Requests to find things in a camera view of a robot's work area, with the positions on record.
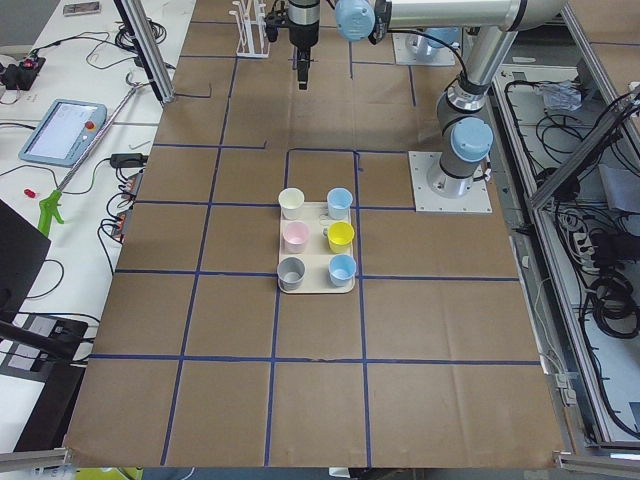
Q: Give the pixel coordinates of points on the white wire cup rack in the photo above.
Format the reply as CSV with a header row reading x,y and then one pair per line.
x,y
250,21

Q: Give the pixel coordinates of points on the blue teach pendant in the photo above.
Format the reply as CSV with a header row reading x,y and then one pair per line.
x,y
64,132

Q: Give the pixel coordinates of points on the black monitor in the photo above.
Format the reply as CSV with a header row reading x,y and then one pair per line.
x,y
23,251

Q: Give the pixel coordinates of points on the pink cup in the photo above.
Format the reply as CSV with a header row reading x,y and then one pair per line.
x,y
295,236

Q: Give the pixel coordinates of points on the grey cup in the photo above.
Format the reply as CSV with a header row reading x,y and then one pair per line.
x,y
290,272

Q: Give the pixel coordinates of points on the light blue cup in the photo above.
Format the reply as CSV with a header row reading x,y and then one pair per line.
x,y
339,201
342,269

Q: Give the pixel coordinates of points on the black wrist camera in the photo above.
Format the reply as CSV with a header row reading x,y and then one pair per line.
x,y
274,21

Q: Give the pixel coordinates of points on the white cup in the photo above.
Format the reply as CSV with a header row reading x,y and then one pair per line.
x,y
291,200

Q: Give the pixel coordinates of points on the green handled reacher grabber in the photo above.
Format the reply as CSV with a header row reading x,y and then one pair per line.
x,y
49,207

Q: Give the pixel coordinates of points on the black power adapter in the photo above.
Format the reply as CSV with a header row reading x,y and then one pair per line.
x,y
127,160

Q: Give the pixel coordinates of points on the cream serving tray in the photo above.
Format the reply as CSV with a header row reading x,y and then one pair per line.
x,y
317,254

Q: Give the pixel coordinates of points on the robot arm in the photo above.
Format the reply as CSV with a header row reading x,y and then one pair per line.
x,y
467,139
432,48

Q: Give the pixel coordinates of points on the yellow cup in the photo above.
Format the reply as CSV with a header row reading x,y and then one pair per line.
x,y
340,236

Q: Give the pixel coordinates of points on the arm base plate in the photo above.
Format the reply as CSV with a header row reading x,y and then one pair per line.
x,y
402,54
436,192

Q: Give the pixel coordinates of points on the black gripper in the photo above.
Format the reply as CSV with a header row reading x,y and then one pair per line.
x,y
304,31

